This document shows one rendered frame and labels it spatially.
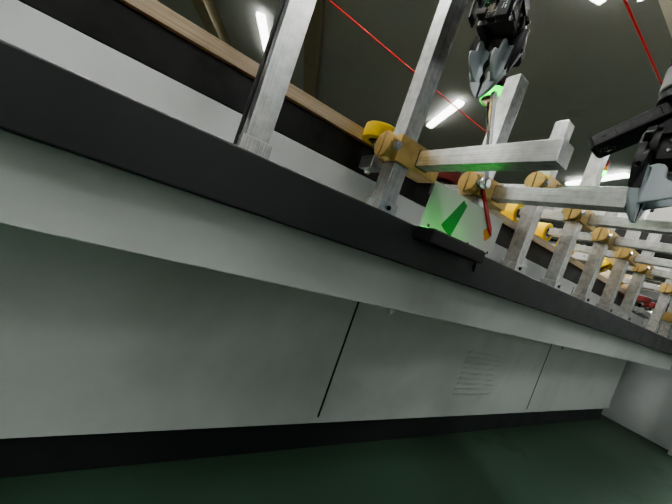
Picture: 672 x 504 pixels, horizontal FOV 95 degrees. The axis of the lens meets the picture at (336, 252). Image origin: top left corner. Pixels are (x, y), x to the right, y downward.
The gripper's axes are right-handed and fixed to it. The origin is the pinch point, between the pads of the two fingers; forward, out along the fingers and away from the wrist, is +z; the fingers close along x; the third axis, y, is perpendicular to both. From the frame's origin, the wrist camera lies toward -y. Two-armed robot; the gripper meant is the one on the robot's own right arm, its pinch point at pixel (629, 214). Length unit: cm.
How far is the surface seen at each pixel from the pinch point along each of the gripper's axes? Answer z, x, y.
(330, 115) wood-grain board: -7, -37, -46
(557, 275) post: 8, 44, -25
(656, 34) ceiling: -254, 273, -111
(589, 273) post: 2, 69, -26
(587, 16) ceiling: -255, 224, -149
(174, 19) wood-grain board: -7, -69, -46
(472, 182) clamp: -2.2, -8.3, -25.3
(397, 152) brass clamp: 1.1, -31.3, -24.5
